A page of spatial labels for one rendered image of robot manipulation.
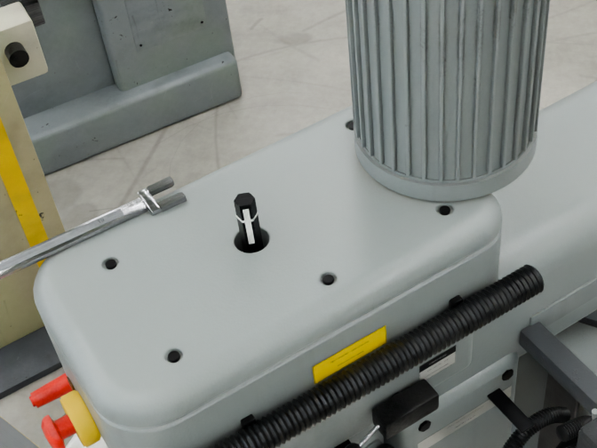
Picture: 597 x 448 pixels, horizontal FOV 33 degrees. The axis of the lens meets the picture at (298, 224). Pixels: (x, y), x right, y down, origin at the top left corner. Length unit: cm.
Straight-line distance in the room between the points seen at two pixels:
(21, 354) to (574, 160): 249
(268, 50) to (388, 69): 354
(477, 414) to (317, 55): 323
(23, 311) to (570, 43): 249
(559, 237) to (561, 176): 9
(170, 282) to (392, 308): 23
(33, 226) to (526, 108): 237
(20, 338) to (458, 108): 271
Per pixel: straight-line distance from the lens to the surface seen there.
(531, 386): 155
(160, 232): 108
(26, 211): 320
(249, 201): 101
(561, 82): 429
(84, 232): 110
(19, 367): 348
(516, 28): 97
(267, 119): 415
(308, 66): 440
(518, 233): 123
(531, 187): 129
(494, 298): 110
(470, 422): 136
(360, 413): 117
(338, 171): 112
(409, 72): 97
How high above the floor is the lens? 265
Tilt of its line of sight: 46 degrees down
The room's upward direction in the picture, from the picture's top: 8 degrees counter-clockwise
